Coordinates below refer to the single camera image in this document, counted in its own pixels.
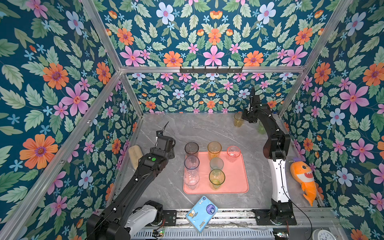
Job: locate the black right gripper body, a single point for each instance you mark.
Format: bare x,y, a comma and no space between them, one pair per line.
247,115

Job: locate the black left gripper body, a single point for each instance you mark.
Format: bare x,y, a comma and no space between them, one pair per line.
171,154

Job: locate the amber plastic cup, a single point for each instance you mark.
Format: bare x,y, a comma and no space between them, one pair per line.
238,120

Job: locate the dark grey plastic cup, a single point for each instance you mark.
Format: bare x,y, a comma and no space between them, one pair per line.
192,149

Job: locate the blue translucent plastic cup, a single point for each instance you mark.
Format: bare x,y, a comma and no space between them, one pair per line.
192,163

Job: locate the clear plastic cup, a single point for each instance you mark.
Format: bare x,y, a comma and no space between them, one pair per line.
191,179

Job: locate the pink plastic cup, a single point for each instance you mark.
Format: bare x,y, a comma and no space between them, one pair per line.
233,153

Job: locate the yellow plastic cup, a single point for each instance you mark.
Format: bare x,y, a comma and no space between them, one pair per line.
214,150

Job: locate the teal plastic cup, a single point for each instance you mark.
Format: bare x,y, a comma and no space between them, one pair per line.
216,164

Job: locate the olive green plastic cup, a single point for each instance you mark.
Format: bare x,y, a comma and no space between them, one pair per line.
216,177

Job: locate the pink rectangular tray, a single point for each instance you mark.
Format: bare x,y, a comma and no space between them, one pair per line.
236,180

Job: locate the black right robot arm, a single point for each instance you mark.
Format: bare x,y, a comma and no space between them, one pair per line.
275,151

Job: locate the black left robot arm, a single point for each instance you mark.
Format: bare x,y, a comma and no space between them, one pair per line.
119,221

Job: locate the light green plastic cup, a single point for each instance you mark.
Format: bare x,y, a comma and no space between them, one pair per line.
261,128

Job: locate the beige sponge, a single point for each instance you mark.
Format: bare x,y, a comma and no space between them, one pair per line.
135,154

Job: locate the orange plush toy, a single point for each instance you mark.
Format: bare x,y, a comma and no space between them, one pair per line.
303,174

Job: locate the blue cartoon box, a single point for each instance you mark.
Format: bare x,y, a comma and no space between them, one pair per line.
201,213

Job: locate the white clock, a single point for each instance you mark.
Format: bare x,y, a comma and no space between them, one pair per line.
321,234

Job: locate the black hook rail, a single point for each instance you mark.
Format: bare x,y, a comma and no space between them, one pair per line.
211,70

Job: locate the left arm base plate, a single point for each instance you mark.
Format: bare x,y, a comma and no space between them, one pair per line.
169,218

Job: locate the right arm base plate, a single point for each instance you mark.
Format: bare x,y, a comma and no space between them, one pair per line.
266,217

